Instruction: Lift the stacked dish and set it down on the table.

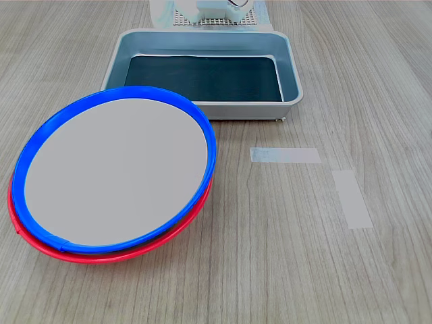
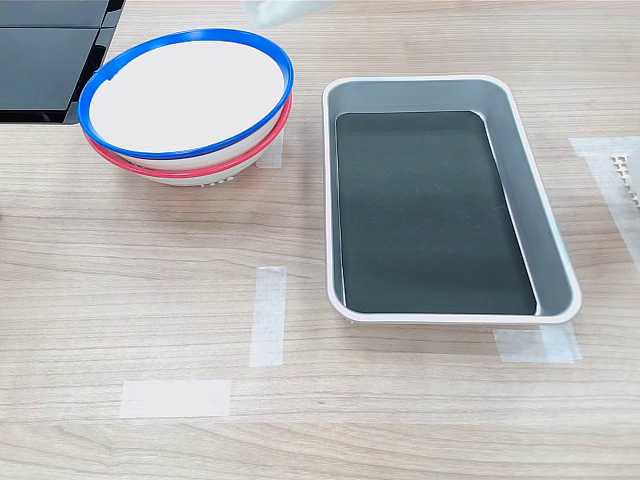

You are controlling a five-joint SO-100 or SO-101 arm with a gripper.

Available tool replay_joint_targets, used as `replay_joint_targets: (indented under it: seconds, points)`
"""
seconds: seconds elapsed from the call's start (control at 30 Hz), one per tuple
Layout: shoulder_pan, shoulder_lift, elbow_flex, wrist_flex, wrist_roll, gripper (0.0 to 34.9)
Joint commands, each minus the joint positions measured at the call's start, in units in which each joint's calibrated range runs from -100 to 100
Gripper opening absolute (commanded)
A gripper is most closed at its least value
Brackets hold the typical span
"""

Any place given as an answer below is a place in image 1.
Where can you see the white plate red rim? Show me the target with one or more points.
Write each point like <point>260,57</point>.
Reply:
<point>98,260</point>

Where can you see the steel tray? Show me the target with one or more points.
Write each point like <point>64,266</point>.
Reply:
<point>236,109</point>

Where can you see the translucent tape strip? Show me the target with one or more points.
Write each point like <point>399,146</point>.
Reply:
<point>352,199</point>
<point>287,156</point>

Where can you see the white plate blue rim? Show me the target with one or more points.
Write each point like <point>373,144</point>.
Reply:
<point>114,168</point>

